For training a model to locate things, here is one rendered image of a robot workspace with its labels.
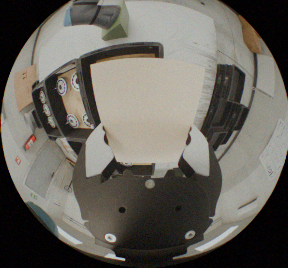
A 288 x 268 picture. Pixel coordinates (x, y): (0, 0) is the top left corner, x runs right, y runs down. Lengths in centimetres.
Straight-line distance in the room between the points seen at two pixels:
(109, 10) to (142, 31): 23
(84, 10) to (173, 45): 47
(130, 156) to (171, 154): 7
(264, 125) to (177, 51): 271
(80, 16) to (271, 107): 308
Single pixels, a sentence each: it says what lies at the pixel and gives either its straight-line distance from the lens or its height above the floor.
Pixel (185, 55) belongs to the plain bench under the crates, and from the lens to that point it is 58.
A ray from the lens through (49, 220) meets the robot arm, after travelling 20.
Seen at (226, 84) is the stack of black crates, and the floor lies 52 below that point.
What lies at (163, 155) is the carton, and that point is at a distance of 15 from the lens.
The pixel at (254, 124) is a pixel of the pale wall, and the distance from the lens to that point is 299.
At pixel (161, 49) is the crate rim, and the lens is 30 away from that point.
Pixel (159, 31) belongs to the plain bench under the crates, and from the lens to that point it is 59.
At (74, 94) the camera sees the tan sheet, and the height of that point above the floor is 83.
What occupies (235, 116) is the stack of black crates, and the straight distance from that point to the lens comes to 145.
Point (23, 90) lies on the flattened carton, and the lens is 309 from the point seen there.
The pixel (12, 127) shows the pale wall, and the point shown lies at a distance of 317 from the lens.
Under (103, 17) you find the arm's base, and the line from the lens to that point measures 47.
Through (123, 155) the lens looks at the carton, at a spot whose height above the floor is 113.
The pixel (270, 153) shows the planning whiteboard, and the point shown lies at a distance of 291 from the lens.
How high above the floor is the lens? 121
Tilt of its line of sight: 58 degrees down
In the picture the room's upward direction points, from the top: 180 degrees clockwise
